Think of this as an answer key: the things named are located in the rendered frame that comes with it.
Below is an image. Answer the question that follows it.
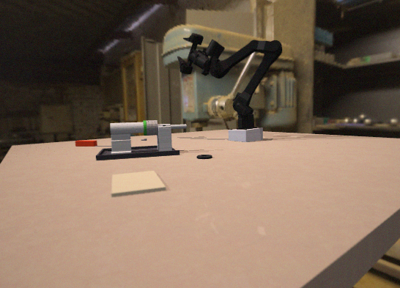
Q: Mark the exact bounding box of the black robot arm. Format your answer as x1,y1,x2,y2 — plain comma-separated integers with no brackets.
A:
197,40,282,130

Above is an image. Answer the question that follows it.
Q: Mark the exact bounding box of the beige flat square plate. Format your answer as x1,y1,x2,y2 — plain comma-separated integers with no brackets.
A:
111,171,166,197

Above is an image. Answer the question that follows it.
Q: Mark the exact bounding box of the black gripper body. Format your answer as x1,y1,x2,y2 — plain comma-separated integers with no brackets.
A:
180,33,206,74

